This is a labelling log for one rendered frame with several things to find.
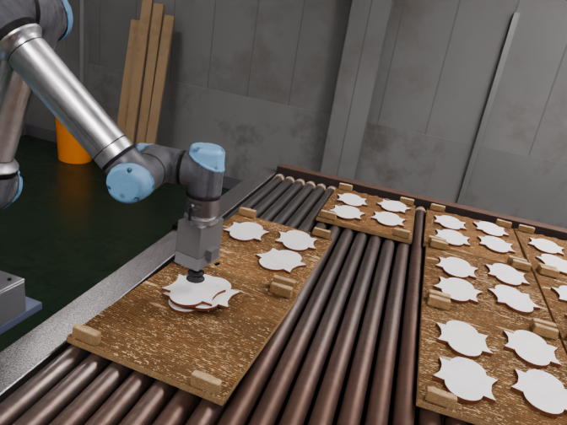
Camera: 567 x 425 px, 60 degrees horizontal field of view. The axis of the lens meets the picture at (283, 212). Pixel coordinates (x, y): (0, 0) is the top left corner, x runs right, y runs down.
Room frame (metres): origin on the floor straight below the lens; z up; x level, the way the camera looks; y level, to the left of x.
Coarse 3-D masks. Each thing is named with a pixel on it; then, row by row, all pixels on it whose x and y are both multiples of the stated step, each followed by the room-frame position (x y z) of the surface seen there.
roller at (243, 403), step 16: (304, 288) 1.16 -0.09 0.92; (288, 320) 1.00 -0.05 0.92; (272, 336) 0.92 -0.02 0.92; (272, 352) 0.87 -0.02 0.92; (256, 368) 0.81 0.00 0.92; (272, 368) 0.84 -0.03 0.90; (240, 384) 0.77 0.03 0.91; (256, 384) 0.77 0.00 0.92; (240, 400) 0.71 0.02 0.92; (224, 416) 0.67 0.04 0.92; (240, 416) 0.68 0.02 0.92
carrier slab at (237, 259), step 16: (224, 224) 1.46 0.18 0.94; (272, 224) 1.53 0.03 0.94; (224, 240) 1.34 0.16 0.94; (272, 240) 1.40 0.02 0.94; (320, 240) 1.46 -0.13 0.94; (224, 256) 1.24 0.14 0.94; (240, 256) 1.25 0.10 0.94; (304, 256) 1.32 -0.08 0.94; (320, 256) 1.34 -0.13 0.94; (224, 272) 1.15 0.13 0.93; (240, 272) 1.16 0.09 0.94; (256, 272) 1.18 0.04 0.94; (272, 272) 1.19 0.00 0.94; (304, 272) 1.22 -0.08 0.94
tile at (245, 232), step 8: (240, 224) 1.46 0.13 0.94; (248, 224) 1.47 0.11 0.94; (256, 224) 1.49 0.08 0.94; (232, 232) 1.39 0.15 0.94; (240, 232) 1.41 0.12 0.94; (248, 232) 1.41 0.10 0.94; (256, 232) 1.43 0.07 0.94; (264, 232) 1.43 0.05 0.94; (240, 240) 1.35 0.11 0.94; (248, 240) 1.36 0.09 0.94; (256, 240) 1.38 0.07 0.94
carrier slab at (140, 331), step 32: (160, 288) 1.02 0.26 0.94; (256, 288) 1.09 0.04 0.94; (96, 320) 0.86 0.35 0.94; (128, 320) 0.87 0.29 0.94; (160, 320) 0.89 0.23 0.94; (192, 320) 0.91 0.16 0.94; (224, 320) 0.93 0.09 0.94; (256, 320) 0.95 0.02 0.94; (96, 352) 0.77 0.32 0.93; (128, 352) 0.77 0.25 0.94; (160, 352) 0.79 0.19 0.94; (192, 352) 0.80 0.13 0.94; (224, 352) 0.82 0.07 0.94; (256, 352) 0.84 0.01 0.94; (224, 384) 0.73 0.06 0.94
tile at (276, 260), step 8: (256, 256) 1.27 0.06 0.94; (264, 256) 1.26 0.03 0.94; (272, 256) 1.27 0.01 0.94; (280, 256) 1.28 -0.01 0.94; (288, 256) 1.29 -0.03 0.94; (296, 256) 1.30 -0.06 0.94; (264, 264) 1.22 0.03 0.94; (272, 264) 1.22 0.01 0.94; (280, 264) 1.23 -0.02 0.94; (288, 264) 1.24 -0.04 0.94; (296, 264) 1.25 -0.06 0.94; (304, 264) 1.26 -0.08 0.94; (288, 272) 1.20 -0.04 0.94
